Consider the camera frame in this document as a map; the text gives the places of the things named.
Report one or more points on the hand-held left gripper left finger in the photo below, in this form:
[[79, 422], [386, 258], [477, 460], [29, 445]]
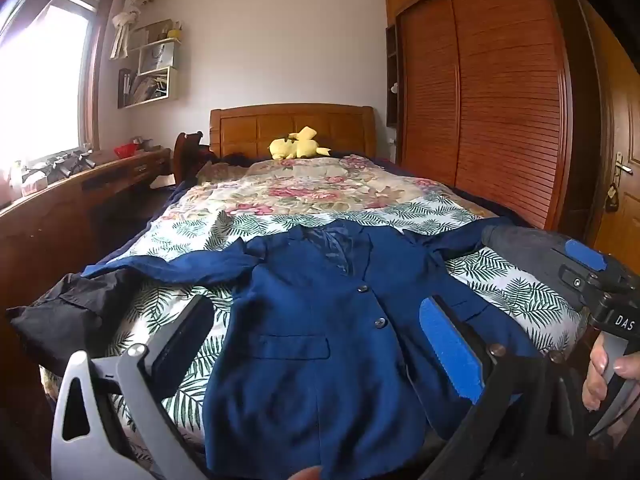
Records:
[[182, 340]]

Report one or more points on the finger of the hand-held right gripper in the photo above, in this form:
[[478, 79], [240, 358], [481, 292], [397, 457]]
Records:
[[585, 255], [585, 285]]

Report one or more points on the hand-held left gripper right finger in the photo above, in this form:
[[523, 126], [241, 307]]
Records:
[[450, 350]]

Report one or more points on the blue suit jacket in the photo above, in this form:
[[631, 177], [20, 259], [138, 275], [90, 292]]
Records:
[[310, 310]]

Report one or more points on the person's right hand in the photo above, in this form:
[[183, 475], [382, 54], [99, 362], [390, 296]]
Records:
[[595, 375]]

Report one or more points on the person's left hand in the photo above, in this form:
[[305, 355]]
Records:
[[302, 475]]

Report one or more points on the dark grey cloth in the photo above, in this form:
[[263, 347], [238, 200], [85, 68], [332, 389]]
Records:
[[520, 245]]

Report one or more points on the black garment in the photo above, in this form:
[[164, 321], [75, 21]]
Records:
[[60, 320]]

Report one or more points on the wooden door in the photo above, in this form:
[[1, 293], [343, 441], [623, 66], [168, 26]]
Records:
[[620, 110]]

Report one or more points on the wooden slatted wardrobe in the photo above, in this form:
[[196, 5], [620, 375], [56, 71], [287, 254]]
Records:
[[500, 110]]

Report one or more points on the floral leaf print quilt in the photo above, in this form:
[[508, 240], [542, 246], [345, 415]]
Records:
[[280, 195]]

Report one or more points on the long wooden desk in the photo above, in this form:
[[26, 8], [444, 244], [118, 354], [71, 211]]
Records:
[[50, 220]]

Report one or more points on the dark wooden chair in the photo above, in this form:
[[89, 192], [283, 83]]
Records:
[[187, 155]]

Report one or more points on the red bowl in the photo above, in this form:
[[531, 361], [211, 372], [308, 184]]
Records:
[[126, 150]]

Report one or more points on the pile of black gear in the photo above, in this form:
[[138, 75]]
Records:
[[65, 162]]

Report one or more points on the wooden bed headboard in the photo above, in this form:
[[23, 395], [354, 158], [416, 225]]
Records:
[[240, 125]]

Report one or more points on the yellow plush toy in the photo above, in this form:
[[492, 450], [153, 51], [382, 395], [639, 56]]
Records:
[[295, 147]]

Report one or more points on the bright window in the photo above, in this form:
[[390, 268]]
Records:
[[40, 85]]

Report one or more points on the tied white curtain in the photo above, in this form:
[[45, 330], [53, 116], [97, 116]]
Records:
[[127, 15]]

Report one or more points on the white wall shelf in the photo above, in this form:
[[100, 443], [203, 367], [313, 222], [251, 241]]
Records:
[[155, 80]]

